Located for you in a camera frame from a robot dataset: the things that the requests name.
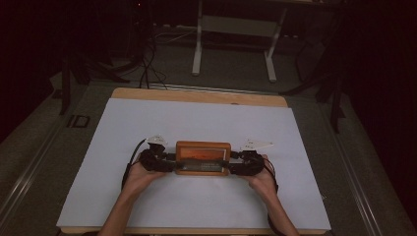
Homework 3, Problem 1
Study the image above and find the white metal desk frame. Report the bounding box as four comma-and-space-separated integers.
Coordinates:
191, 0, 289, 84

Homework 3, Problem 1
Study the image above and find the person's right hand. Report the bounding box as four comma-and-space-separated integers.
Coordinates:
245, 154, 279, 199

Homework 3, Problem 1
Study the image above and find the person's left hand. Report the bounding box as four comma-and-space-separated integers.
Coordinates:
122, 159, 167, 199

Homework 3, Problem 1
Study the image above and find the bundle of black cables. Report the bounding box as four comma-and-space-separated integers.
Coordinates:
138, 19, 169, 90

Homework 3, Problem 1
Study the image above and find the white table mat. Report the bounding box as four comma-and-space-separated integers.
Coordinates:
56, 97, 331, 231

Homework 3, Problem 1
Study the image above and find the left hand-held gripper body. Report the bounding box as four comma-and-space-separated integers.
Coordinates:
139, 134, 177, 173

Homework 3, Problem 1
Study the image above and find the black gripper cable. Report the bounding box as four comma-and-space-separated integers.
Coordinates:
265, 161, 280, 236
121, 139, 148, 191

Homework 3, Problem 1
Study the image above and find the metal floor rail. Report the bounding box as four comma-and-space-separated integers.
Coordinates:
319, 97, 386, 236
0, 111, 72, 217

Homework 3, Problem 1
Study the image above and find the black metal stand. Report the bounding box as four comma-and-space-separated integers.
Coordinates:
58, 45, 131, 116

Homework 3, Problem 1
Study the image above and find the orange rectangular box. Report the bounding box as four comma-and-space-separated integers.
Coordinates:
175, 140, 232, 177

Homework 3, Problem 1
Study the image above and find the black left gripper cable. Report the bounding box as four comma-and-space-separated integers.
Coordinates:
121, 139, 148, 191

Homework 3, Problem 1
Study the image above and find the white cable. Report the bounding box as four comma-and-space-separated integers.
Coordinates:
153, 29, 199, 45

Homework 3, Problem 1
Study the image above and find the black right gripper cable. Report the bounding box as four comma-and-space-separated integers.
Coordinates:
265, 161, 280, 236

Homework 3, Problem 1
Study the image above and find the wooden table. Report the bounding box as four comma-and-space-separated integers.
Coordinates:
60, 87, 329, 236

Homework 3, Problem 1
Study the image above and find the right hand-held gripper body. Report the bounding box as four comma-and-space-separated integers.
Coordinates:
228, 139, 274, 177

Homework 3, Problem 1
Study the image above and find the small black floor bracket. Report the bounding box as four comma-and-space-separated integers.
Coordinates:
66, 114, 90, 129

